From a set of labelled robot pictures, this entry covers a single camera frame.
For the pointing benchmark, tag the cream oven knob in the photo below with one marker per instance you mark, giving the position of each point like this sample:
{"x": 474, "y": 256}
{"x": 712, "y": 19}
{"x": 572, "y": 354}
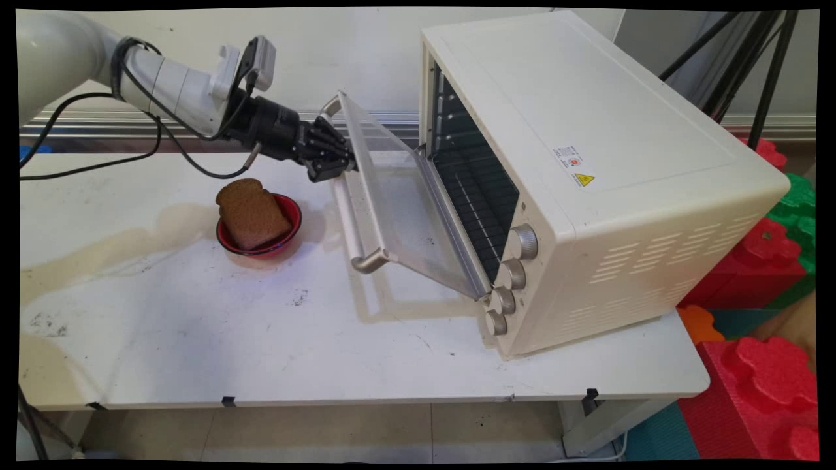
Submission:
{"x": 503, "y": 300}
{"x": 513, "y": 274}
{"x": 523, "y": 241}
{"x": 496, "y": 323}

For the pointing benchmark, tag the green foam block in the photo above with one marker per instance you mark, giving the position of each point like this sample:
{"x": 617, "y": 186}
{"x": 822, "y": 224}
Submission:
{"x": 798, "y": 205}

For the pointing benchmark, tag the aluminium wall rail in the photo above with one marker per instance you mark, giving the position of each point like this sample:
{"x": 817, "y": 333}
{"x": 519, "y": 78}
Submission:
{"x": 294, "y": 123}

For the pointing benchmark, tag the orange foam piece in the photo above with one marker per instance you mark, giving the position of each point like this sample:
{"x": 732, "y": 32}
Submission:
{"x": 697, "y": 324}

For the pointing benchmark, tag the red foam puzzle blocks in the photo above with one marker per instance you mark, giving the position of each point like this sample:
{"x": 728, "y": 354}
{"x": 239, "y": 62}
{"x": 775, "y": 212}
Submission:
{"x": 751, "y": 405}

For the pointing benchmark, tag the brown bread slice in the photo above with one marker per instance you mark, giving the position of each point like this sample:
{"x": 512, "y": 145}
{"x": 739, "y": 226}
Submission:
{"x": 253, "y": 212}

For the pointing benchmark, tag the yellow warning sticker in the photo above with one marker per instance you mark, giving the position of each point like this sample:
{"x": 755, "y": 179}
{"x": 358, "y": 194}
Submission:
{"x": 584, "y": 180}

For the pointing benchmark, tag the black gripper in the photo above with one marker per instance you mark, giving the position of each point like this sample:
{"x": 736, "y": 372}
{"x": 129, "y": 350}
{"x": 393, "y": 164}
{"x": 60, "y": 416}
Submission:
{"x": 271, "y": 130}

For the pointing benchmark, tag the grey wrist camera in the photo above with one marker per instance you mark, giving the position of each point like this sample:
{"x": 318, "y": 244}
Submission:
{"x": 262, "y": 62}

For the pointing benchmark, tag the small red foam block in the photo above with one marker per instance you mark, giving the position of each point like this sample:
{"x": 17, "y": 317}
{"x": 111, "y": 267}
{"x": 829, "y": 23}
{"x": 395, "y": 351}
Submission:
{"x": 769, "y": 155}

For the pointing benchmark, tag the black tripod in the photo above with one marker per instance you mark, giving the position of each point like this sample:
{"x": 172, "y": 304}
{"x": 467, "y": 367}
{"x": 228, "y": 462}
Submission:
{"x": 771, "y": 72}

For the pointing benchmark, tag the white table leg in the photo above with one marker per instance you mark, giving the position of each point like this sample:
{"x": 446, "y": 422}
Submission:
{"x": 607, "y": 424}

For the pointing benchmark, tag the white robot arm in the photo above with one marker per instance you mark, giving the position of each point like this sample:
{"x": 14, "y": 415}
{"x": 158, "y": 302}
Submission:
{"x": 59, "y": 52}

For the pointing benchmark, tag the red bowl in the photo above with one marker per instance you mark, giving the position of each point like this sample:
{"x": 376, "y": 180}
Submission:
{"x": 290, "y": 219}

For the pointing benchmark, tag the white product label sticker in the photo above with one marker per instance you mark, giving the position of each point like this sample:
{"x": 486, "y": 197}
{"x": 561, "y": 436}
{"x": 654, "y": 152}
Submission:
{"x": 568, "y": 157}

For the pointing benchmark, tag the cream toaster oven body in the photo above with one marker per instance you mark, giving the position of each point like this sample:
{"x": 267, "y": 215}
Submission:
{"x": 620, "y": 117}

